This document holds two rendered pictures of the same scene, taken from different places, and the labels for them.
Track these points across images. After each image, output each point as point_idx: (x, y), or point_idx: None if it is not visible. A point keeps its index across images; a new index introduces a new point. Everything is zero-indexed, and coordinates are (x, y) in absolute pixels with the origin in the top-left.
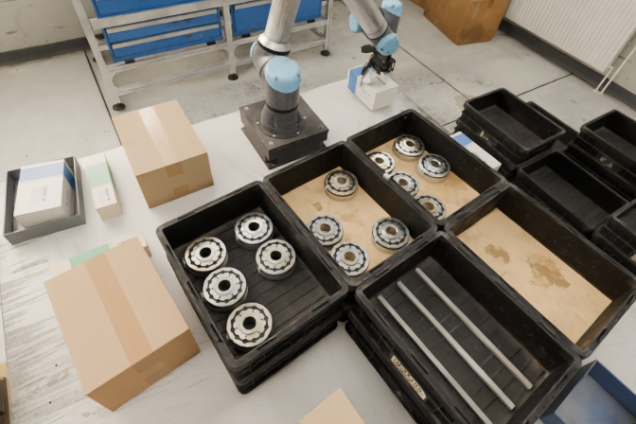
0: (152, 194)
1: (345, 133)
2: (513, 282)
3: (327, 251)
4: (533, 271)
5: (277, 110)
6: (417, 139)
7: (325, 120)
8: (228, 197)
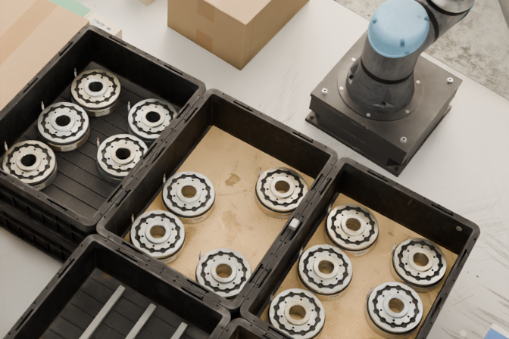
0: (176, 13)
1: (450, 194)
2: None
3: None
4: None
5: (362, 62)
6: (441, 270)
7: (460, 154)
8: (163, 66)
